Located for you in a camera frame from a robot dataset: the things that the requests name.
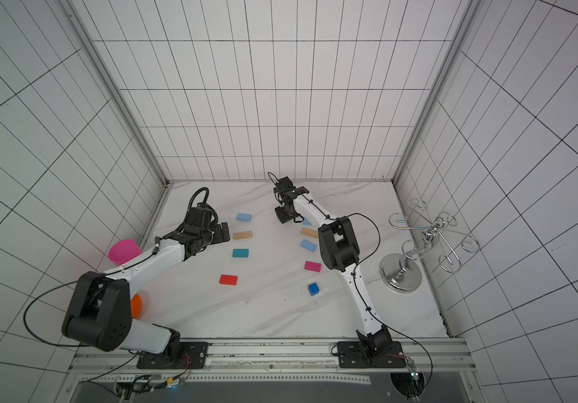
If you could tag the red block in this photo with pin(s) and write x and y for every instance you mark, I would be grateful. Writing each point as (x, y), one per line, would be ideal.
(228, 280)

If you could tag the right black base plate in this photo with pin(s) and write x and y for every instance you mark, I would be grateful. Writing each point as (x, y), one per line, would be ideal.
(350, 356)

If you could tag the tan wooden block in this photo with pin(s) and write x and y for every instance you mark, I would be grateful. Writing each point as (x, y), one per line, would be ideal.
(310, 232)
(242, 235)

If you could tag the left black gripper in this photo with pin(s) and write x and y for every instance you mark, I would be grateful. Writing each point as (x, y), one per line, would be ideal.
(219, 233)

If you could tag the orange plastic bowl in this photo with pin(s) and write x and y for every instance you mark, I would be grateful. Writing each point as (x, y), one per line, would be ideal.
(136, 306)

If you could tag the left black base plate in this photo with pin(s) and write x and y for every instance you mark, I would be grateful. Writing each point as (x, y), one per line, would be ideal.
(193, 355)

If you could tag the chrome wire cup rack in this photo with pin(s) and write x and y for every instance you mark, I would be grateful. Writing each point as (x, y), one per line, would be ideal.
(401, 271)

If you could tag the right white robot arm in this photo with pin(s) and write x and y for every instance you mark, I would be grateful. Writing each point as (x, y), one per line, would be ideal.
(339, 251)

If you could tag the teal block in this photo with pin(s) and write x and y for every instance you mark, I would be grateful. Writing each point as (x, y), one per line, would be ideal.
(240, 253)

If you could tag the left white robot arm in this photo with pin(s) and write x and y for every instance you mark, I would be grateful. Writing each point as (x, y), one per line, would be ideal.
(99, 314)

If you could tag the magenta block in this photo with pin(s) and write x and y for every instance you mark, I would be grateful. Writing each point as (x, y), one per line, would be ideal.
(313, 266)

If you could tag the pink plastic goblet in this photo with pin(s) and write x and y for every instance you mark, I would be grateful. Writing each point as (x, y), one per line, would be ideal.
(124, 251)

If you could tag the aluminium mounting rail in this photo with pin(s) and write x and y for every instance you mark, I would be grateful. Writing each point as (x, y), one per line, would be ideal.
(276, 356)

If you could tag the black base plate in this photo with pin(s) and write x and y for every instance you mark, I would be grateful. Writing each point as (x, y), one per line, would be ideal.
(193, 355)
(350, 356)

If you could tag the dark blue cube block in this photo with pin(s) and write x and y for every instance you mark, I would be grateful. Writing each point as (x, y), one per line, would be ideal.
(313, 289)

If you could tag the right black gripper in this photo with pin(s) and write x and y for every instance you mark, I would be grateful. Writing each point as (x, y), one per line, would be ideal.
(283, 214)

